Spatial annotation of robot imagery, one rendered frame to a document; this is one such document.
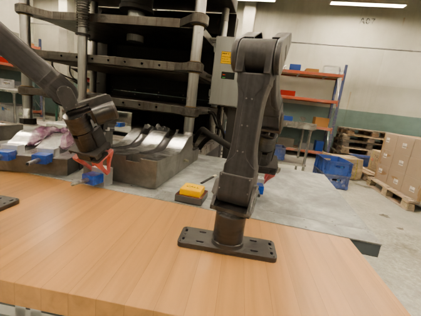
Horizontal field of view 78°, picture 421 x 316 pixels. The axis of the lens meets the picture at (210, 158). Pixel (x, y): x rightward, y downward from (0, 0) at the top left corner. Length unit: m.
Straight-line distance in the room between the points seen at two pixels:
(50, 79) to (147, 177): 0.37
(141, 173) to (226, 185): 0.39
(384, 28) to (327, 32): 1.27
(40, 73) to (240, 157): 0.49
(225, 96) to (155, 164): 0.91
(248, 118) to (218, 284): 0.29
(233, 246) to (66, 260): 0.30
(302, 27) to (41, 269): 7.58
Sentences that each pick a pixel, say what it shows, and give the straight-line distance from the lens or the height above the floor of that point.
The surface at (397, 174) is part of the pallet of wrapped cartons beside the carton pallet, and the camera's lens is 4.73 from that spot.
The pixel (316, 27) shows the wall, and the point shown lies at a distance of 7.79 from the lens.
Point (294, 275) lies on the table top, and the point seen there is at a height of 0.80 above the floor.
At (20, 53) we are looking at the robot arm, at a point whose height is 1.14.
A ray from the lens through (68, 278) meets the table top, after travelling 0.49.
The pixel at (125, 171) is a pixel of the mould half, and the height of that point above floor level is 0.84.
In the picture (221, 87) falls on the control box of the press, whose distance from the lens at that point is 1.62.
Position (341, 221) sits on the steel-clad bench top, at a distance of 0.84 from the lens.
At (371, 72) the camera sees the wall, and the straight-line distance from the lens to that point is 7.91.
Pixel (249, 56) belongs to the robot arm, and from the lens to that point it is 0.51.
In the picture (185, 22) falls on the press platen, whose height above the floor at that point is 1.50.
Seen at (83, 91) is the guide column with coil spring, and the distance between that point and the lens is 1.91.
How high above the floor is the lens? 1.09
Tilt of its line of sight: 12 degrees down
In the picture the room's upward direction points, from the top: 7 degrees clockwise
